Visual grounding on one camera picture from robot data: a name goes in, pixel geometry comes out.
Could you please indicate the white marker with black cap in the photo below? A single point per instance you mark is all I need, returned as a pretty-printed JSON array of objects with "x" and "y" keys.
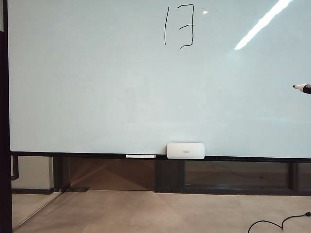
[{"x": 140, "y": 156}]

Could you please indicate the white marker pen black tip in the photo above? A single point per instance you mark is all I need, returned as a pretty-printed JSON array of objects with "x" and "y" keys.
[{"x": 305, "y": 88}]

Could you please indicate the black floor plate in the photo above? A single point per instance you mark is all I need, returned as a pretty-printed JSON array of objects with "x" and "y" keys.
[{"x": 80, "y": 189}]

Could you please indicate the clear glass side partition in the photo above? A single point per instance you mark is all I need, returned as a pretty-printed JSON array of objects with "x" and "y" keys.
[{"x": 30, "y": 206}]

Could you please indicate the white glass whiteboard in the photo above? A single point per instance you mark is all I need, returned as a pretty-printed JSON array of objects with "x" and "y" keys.
[{"x": 97, "y": 85}]

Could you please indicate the black whiteboard stand frame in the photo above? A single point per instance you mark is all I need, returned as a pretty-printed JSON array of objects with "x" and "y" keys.
[{"x": 5, "y": 145}]

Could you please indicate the black framed glass partition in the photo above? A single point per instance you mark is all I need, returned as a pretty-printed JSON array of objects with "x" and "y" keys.
[{"x": 167, "y": 175}]

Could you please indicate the white whiteboard eraser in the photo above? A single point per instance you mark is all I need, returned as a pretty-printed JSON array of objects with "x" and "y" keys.
[{"x": 185, "y": 150}]

